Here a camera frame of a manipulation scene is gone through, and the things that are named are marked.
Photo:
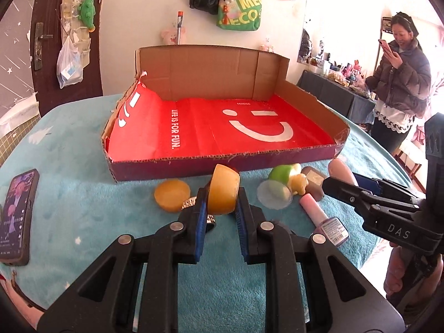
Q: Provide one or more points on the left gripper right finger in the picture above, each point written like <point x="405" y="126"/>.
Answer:
<point x="310" y="285"/>

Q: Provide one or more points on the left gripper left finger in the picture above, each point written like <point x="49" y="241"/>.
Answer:
<point x="132" y="286"/>

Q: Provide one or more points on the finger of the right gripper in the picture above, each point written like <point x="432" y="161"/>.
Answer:
<point x="384" y="187"/>
<point x="363" y="201"/>

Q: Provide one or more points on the pink nail polish bottle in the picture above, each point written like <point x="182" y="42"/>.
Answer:
<point x="331" y="227"/>

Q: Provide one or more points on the pink earbuds case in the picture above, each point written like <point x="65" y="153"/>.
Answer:
<point x="339" y="170"/>

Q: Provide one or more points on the brown square compact case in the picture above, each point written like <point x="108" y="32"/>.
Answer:
<point x="315" y="179"/>

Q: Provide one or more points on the green yellow toy figure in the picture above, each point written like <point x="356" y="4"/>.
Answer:
<point x="291" y="176"/>

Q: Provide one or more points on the orange round soap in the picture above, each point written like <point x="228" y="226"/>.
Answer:
<point x="171" y="194"/>
<point x="223" y="190"/>

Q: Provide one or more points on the person's right hand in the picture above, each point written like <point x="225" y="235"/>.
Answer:
<point x="396" y="270"/>

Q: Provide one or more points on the side table dark cloth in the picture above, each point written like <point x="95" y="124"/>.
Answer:
<point x="356" y="108"/>

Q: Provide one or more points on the clear plastic round cup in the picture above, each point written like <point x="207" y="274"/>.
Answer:
<point x="274" y="195"/>

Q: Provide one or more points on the teal fluffy blanket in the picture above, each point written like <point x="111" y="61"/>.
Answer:
<point x="80" y="210"/>

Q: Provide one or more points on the woman in puffer jacket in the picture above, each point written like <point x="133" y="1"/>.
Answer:
<point x="401" y="83"/>

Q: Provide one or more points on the black smartphone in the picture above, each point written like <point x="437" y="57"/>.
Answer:
<point x="16" y="218"/>

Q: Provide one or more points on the cardboard box red lining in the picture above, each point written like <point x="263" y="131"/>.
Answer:
<point x="192" y="107"/>

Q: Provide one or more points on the green tote bag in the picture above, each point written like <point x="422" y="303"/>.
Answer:
<point x="240" y="15"/>

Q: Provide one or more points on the white plastic bag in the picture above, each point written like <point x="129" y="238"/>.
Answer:
<point x="69" y="68"/>

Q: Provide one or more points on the pink pig plush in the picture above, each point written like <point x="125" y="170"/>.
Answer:
<point x="169" y="36"/>

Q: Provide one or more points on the silver pole orange cap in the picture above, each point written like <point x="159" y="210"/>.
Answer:
<point x="179" y="27"/>

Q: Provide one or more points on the dark brown door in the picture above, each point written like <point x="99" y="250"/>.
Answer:
<point x="45" y="83"/>

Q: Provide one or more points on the green plush toy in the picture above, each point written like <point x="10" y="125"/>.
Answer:
<point x="86" y="12"/>

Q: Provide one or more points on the hanging fabric organizer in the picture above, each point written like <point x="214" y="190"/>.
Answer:
<point x="72" y="26"/>

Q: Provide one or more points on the door handle plate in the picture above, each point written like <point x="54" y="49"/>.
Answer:
<point x="40" y="35"/>

